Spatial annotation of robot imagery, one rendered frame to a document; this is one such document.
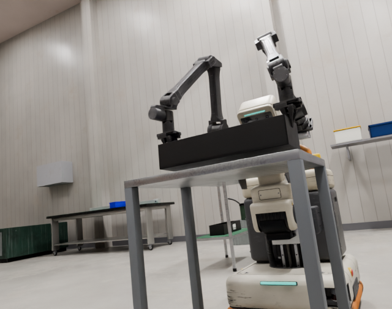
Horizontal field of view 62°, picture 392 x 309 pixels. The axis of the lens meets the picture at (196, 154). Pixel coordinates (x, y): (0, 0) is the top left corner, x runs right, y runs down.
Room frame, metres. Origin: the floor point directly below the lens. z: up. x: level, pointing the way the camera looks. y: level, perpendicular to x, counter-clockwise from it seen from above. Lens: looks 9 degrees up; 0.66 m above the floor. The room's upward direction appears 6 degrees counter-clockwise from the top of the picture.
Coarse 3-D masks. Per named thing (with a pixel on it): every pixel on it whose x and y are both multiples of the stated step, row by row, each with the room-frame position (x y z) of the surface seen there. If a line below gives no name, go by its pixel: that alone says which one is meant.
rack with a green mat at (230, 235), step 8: (216, 184) 3.90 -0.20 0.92; (224, 184) 3.44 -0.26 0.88; (232, 184) 4.24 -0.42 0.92; (224, 192) 3.44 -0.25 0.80; (224, 200) 3.45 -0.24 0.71; (232, 232) 3.82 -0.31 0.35; (240, 232) 3.71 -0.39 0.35; (200, 240) 3.59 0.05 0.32; (224, 240) 4.41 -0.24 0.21; (232, 240) 3.45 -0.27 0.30; (224, 248) 4.41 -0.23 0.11; (232, 248) 3.44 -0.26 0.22; (232, 256) 3.44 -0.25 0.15; (232, 264) 3.45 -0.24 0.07
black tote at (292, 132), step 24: (264, 120) 1.18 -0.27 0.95; (288, 120) 1.19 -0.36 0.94; (168, 144) 1.40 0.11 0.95; (192, 144) 1.34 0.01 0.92; (216, 144) 1.28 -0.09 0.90; (240, 144) 1.23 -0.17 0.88; (264, 144) 1.18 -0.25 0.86; (288, 144) 1.15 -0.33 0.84; (168, 168) 1.41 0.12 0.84; (192, 168) 1.47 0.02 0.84
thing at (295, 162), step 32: (256, 160) 1.04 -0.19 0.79; (288, 160) 0.99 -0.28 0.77; (320, 160) 1.28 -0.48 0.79; (128, 192) 1.31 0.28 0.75; (320, 192) 1.34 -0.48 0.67; (128, 224) 1.31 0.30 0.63; (192, 224) 1.67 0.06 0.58; (192, 256) 1.66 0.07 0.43; (192, 288) 1.67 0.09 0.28; (320, 288) 0.97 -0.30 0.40
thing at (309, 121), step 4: (296, 120) 1.64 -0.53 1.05; (300, 120) 1.64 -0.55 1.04; (304, 120) 1.66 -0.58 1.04; (308, 120) 1.70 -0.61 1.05; (312, 120) 1.70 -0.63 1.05; (296, 124) 1.67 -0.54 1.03; (300, 124) 1.66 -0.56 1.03; (304, 124) 1.66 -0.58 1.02; (308, 124) 1.68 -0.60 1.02; (312, 124) 1.68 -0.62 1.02; (300, 128) 1.67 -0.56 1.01; (304, 128) 1.68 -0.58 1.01; (308, 128) 1.67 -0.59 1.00; (312, 128) 1.66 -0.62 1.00; (300, 132) 1.70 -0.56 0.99
